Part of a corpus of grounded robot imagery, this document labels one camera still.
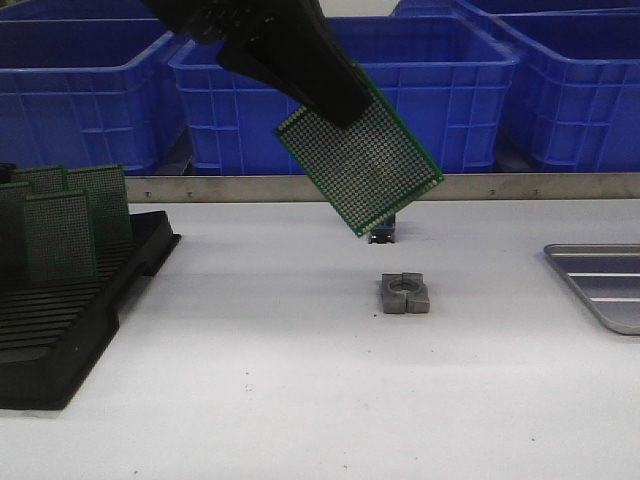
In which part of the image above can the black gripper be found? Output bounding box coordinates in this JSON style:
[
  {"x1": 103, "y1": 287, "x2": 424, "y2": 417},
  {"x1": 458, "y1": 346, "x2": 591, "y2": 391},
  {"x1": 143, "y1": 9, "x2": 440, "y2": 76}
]
[{"x1": 144, "y1": 0, "x2": 371, "y2": 128}]

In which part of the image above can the green perforated circuit board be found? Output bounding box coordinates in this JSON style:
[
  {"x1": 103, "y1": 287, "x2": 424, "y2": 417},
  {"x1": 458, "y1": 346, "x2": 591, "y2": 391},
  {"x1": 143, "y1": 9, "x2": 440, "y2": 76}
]
[{"x1": 274, "y1": 63, "x2": 444, "y2": 237}]

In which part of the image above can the rear right green circuit board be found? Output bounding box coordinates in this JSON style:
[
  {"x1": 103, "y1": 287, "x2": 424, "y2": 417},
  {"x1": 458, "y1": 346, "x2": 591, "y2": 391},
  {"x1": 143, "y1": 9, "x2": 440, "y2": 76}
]
[{"x1": 66, "y1": 164, "x2": 133, "y2": 244}]

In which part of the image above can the rear left green circuit board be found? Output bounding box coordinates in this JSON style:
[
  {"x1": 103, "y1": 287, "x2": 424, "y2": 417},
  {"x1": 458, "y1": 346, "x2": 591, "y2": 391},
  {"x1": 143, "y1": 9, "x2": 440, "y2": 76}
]
[{"x1": 10, "y1": 165, "x2": 68, "y2": 194}]

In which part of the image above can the far left green circuit board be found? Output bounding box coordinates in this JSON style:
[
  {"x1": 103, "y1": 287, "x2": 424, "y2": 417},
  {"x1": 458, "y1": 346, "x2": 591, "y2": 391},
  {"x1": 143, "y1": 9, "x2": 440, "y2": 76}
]
[{"x1": 1, "y1": 182, "x2": 32, "y2": 292}]

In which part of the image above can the black slotted board rack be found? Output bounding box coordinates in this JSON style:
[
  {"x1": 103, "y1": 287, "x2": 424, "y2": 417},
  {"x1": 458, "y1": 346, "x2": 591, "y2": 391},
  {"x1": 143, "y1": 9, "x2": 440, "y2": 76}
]
[{"x1": 1, "y1": 211, "x2": 181, "y2": 410}]

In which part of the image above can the silver metal tray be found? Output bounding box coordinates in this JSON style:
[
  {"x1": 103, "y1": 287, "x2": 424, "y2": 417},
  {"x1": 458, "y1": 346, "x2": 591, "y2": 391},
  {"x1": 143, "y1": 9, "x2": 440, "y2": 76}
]
[{"x1": 544, "y1": 244, "x2": 639, "y2": 336}]

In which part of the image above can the far right blue crate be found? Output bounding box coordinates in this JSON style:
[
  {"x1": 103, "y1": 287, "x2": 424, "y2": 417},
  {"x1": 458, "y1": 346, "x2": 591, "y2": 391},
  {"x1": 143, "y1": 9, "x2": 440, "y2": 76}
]
[{"x1": 391, "y1": 0, "x2": 639, "y2": 16}]

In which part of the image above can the center blue plastic crate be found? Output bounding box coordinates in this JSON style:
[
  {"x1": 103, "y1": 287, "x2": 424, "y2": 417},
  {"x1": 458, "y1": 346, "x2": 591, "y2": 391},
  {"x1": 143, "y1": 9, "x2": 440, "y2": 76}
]
[{"x1": 169, "y1": 15, "x2": 517, "y2": 176}]

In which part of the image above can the blue plastic crate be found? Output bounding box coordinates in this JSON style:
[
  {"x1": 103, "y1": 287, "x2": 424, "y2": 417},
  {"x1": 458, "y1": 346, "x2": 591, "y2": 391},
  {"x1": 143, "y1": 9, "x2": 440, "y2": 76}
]
[
  {"x1": 1, "y1": 19, "x2": 186, "y2": 175},
  {"x1": 169, "y1": 15, "x2": 517, "y2": 176},
  {"x1": 492, "y1": 13, "x2": 639, "y2": 172}
]

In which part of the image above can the left blue plastic crate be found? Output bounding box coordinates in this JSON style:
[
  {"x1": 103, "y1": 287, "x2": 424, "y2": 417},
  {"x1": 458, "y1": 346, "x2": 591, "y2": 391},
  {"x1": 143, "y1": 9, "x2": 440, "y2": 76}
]
[{"x1": 1, "y1": 19, "x2": 186, "y2": 175}]

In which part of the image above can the red emergency stop button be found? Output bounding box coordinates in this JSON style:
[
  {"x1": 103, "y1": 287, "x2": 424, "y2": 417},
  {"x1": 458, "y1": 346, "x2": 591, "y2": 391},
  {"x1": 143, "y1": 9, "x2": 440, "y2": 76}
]
[{"x1": 367, "y1": 214, "x2": 396, "y2": 244}]

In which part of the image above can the far left blue crate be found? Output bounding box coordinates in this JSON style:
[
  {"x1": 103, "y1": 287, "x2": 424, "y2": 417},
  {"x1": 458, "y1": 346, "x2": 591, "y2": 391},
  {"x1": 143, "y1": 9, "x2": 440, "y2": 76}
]
[{"x1": 1, "y1": 0, "x2": 156, "y2": 21}]

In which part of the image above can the grey metal clamp block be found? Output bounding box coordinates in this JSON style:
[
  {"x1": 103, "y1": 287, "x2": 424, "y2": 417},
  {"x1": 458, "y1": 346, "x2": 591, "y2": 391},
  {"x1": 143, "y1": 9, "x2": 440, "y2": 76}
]
[{"x1": 380, "y1": 272, "x2": 431, "y2": 314}]

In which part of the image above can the right blue plastic crate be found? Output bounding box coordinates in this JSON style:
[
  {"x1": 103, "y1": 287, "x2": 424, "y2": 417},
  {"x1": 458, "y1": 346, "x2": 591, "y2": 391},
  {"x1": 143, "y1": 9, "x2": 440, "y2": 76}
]
[{"x1": 492, "y1": 13, "x2": 639, "y2": 172}]

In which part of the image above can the metal table edge rail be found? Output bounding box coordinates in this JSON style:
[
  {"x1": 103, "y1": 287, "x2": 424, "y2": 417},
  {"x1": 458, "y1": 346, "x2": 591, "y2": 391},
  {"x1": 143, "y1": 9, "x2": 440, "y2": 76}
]
[{"x1": 126, "y1": 172, "x2": 639, "y2": 203}]

